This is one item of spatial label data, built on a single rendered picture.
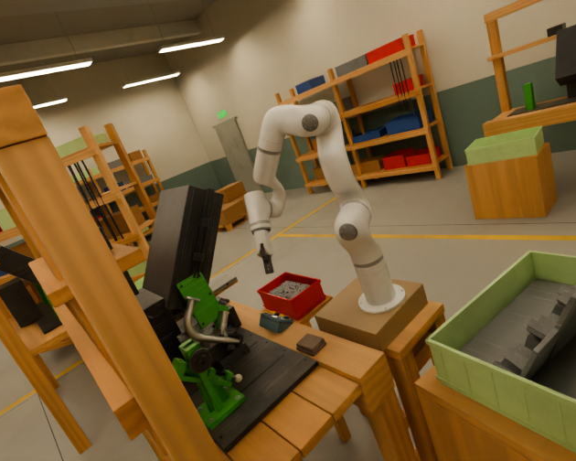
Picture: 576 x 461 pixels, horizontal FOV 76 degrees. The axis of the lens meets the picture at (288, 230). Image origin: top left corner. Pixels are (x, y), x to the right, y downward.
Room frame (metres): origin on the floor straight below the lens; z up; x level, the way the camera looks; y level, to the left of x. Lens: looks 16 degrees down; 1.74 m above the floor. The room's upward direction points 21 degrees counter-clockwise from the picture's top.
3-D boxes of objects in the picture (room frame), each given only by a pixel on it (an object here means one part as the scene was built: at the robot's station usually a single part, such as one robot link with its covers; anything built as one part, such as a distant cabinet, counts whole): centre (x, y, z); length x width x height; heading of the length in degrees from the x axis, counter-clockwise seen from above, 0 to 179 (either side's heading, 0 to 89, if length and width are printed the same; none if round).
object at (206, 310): (1.45, 0.46, 1.17); 0.13 x 0.12 x 0.20; 35
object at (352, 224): (1.28, -0.23, 1.24); 0.19 x 0.12 x 0.24; 153
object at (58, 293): (1.33, 0.77, 1.52); 0.90 x 0.25 x 0.04; 35
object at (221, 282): (1.60, 0.51, 1.11); 0.39 x 0.16 x 0.03; 125
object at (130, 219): (4.26, 2.54, 1.19); 2.30 x 0.55 x 2.39; 78
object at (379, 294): (1.31, -0.25, 1.03); 0.19 x 0.19 x 0.18
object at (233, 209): (8.02, 0.97, 0.37); 1.20 x 0.80 x 0.74; 135
